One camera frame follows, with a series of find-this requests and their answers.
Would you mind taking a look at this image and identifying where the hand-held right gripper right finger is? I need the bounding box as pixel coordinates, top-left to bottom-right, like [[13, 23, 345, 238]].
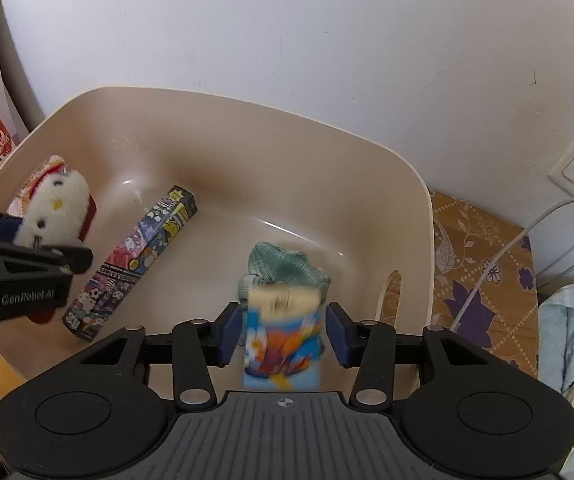
[[325, 302, 494, 406]]

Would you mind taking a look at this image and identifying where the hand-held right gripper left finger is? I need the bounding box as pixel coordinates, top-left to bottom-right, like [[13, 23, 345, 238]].
[[75, 302, 243, 407]]

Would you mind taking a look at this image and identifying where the blue cartoon snack packet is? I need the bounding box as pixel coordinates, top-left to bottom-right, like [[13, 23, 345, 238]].
[[240, 282, 326, 391]]

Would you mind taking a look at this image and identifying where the white plush toy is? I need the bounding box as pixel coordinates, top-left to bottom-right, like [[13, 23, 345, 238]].
[[10, 155, 99, 251]]

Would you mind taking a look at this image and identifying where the beige plastic basin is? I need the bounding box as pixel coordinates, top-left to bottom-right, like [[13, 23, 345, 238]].
[[0, 86, 436, 382]]

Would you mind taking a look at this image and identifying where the green checked cloth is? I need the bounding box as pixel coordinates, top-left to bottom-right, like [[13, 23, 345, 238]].
[[238, 242, 332, 307]]

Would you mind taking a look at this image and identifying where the long cartoon patterned box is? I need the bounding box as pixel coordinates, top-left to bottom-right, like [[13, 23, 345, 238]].
[[62, 185, 199, 344]]

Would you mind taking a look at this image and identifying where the brown floral tablecloth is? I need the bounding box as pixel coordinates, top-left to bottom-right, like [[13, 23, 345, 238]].
[[378, 188, 540, 380]]

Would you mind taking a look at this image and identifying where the light blue cloth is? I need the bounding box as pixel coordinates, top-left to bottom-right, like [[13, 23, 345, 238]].
[[537, 283, 574, 479]]

